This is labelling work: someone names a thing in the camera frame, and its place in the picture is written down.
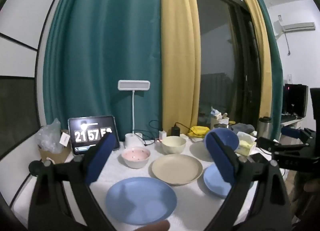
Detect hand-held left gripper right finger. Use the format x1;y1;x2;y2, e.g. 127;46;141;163
204;131;293;231

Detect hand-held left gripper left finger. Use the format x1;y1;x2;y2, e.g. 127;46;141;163
27;134;120;231

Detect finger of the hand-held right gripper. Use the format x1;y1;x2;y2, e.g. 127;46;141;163
280;126;317;144
256;136;304;153

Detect dark blue plate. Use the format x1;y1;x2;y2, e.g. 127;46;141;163
204;127;239;157

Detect light blue plate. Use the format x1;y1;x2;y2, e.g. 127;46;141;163
203;165;237;198

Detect beige plate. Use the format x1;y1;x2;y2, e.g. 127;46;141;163
150;154;203;186

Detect person's right hand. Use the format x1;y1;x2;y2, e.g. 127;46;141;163
304;178;320;194

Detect person's left hand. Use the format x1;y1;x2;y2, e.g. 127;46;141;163
132;220;171;231

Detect white side cabinet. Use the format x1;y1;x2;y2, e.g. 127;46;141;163
280;114;305;132

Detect steel thermos cup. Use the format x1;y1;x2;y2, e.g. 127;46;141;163
258;116;273;139

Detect white quilted table cover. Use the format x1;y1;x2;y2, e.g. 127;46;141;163
10;139;285;231

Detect yellow tissue box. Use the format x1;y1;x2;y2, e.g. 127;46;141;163
235;131;257;157

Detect grey cloth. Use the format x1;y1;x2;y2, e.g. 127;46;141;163
230;122;255;134

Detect tablet with clock display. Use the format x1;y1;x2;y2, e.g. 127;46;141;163
68;115;120;156

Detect yellow packet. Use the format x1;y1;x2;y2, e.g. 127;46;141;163
187;126;210;137

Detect white slotted basket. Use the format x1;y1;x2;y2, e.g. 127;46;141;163
211;115;230;128

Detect pink dotted bowl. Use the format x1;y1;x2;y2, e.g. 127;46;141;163
121;146;151;169

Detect brown cardboard box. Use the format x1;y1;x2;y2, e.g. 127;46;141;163
37;144;72;164

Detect cream bowl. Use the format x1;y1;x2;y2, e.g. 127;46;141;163
161;136;187;155

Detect clear plastic bag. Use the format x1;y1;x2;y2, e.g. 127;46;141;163
37;118;64;154

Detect teal curtain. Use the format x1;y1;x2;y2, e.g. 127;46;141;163
252;0;284;122
42;0;165;144

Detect yellow curtain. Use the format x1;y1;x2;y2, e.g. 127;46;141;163
160;0;202;137
236;0;273;127

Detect white desk lamp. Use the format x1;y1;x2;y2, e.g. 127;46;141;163
118;80;151;148

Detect white air conditioner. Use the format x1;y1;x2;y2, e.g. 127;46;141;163
274;20;316;37

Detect dark glass sliding door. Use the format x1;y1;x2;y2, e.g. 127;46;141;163
191;0;263;127

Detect black adapter cable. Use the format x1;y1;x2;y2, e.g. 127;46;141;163
174;122;194;135

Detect black lamp cable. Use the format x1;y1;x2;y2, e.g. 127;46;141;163
132;130;160;147

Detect black charger cable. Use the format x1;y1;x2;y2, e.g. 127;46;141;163
149;120;161;137

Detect dark wall panel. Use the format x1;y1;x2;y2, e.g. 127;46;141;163
0;76;42;162

